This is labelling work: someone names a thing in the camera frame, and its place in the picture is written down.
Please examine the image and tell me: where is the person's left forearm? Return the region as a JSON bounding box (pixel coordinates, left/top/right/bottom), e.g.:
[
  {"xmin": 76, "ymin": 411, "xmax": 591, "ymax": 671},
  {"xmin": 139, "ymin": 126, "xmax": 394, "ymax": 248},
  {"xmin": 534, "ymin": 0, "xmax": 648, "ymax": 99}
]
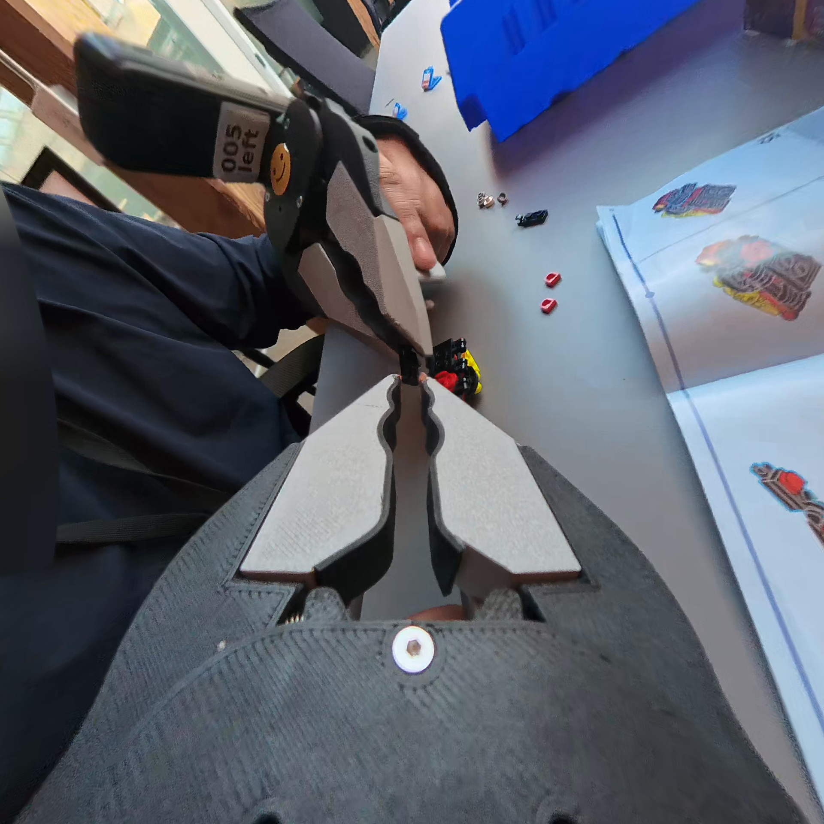
[{"xmin": 129, "ymin": 219, "xmax": 329, "ymax": 351}]

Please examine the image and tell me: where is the dark office chair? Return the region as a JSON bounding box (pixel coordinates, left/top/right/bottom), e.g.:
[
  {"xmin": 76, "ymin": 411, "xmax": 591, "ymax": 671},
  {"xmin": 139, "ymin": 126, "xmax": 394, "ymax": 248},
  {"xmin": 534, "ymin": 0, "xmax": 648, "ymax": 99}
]
[{"xmin": 235, "ymin": 0, "xmax": 377, "ymax": 117}]

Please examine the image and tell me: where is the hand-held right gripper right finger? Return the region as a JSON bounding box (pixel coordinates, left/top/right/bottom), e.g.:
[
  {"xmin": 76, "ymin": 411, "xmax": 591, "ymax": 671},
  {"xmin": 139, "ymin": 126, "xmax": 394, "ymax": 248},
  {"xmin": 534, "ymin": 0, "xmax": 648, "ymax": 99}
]
[{"xmin": 421, "ymin": 379, "xmax": 583, "ymax": 610}]

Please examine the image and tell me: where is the person's left hand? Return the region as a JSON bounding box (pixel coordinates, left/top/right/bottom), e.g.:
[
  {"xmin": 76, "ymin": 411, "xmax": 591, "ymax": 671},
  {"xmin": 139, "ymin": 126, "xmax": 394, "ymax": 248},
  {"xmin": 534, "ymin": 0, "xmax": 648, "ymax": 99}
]
[{"xmin": 376, "ymin": 136, "xmax": 457, "ymax": 273}]

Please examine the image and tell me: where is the open lego instruction booklet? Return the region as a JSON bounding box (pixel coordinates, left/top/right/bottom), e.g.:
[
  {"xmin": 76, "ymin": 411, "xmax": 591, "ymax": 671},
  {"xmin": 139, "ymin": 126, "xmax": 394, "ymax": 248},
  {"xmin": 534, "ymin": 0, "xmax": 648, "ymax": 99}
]
[{"xmin": 595, "ymin": 106, "xmax": 824, "ymax": 806}]

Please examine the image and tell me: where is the yellow red black lego model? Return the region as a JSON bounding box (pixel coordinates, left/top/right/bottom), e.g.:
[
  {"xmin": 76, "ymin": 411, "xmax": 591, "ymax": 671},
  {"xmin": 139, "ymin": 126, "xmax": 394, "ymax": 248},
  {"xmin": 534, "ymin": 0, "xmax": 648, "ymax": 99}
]
[{"xmin": 427, "ymin": 338, "xmax": 484, "ymax": 397}]

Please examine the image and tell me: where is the blue plastic bin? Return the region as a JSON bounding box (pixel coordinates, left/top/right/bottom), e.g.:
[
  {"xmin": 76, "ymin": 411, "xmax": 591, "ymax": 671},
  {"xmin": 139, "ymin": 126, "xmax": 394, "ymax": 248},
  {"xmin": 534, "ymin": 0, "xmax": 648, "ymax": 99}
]
[{"xmin": 439, "ymin": 0, "xmax": 703, "ymax": 144}]

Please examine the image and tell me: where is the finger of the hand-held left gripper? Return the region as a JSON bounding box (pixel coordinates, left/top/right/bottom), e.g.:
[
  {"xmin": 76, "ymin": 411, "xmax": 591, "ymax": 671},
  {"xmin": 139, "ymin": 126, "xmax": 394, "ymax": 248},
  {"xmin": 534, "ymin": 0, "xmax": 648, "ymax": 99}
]
[
  {"xmin": 296, "ymin": 239, "xmax": 419, "ymax": 364},
  {"xmin": 325, "ymin": 160, "xmax": 446, "ymax": 358}
]

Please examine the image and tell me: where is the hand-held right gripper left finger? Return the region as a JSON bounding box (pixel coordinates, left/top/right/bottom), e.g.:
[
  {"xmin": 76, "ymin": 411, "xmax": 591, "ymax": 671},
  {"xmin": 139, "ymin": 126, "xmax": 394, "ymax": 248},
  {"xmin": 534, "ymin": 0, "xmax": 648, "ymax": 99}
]
[{"xmin": 239, "ymin": 375, "xmax": 402, "ymax": 606}]

